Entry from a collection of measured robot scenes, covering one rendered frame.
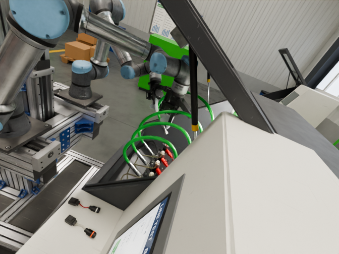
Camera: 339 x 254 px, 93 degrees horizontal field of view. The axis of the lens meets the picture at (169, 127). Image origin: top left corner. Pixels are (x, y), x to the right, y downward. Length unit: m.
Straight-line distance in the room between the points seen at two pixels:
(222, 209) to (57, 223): 0.66
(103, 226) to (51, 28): 0.66
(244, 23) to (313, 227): 7.21
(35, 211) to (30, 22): 1.37
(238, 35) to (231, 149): 7.09
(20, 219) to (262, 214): 1.62
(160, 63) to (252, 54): 6.93
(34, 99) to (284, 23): 7.43
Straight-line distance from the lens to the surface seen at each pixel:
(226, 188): 0.20
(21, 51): 0.65
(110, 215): 0.77
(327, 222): 0.28
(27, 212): 1.71
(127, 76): 0.98
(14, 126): 0.97
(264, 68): 7.67
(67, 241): 0.74
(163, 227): 0.28
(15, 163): 1.07
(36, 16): 0.59
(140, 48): 0.76
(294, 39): 7.89
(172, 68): 0.67
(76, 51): 4.88
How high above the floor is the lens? 1.67
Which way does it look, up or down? 31 degrees down
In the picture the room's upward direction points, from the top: 23 degrees clockwise
